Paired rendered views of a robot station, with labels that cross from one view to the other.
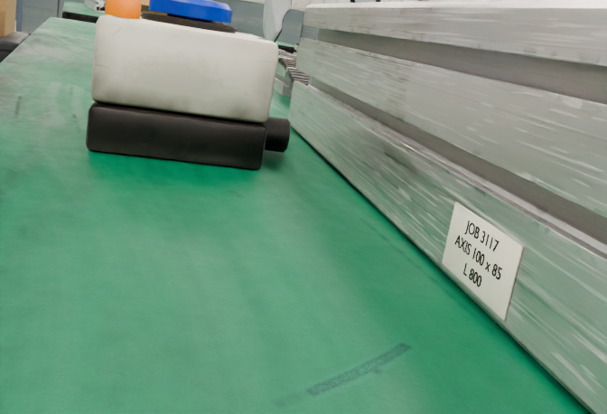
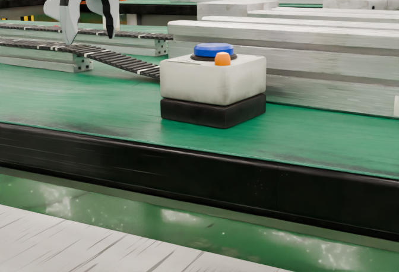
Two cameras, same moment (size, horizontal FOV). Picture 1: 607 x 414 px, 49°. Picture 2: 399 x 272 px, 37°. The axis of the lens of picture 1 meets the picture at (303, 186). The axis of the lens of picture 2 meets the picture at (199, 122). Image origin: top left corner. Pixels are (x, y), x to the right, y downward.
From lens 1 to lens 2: 0.50 m
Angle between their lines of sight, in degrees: 40
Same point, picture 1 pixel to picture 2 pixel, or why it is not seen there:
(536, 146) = not seen: outside the picture
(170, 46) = (243, 71)
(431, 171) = (372, 89)
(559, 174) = not seen: outside the picture
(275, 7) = (72, 18)
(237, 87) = (259, 80)
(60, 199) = (300, 141)
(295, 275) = (386, 132)
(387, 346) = not seen: outside the picture
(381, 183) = (329, 99)
